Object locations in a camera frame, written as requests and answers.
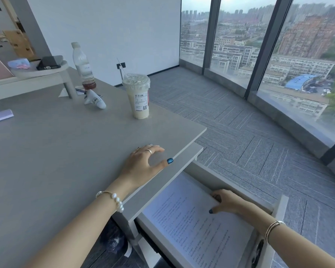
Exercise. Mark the person's left thumb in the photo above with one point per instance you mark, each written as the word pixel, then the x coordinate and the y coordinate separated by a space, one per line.
pixel 163 164

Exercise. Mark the person's right hand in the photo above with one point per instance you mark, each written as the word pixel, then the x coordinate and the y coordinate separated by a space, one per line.
pixel 234 205

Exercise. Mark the person's left hand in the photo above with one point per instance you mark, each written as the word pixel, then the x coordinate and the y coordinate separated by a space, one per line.
pixel 141 168

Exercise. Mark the clear plastic bottle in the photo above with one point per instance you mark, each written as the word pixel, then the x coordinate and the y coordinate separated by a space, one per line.
pixel 82 66

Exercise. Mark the person's right forearm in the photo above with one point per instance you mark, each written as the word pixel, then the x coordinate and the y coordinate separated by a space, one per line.
pixel 296 242

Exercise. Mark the gold bangle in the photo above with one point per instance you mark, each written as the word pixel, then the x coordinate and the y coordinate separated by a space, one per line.
pixel 272 228

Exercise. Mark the plastic milk tea cup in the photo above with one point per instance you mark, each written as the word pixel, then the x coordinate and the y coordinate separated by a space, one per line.
pixel 138 100

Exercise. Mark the black wall socket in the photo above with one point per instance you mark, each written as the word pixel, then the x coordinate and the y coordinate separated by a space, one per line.
pixel 120 65

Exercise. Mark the blue pink pouch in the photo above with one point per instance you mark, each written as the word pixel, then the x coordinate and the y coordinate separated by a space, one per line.
pixel 18 64

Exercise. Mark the white paper stack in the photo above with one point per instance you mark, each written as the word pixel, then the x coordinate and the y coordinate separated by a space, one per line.
pixel 0 115

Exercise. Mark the person's left forearm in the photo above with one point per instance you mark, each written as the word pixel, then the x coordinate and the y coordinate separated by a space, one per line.
pixel 81 228

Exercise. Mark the black phone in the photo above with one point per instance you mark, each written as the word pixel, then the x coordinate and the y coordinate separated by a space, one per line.
pixel 48 62

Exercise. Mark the white desk riser shelf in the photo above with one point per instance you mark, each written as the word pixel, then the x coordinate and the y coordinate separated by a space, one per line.
pixel 39 72

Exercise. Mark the clear drinking straw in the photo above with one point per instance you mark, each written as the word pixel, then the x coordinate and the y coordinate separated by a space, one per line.
pixel 121 66

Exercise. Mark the white desk drawer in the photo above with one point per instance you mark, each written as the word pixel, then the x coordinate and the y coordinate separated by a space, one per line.
pixel 277 212

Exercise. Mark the white aeroplane toy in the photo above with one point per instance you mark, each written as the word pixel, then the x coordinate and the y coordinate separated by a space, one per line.
pixel 96 99

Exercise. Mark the person's right thumb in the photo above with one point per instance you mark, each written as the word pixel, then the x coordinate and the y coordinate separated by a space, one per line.
pixel 219 209

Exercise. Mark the printed white paper sheet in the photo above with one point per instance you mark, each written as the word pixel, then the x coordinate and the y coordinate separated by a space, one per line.
pixel 189 226

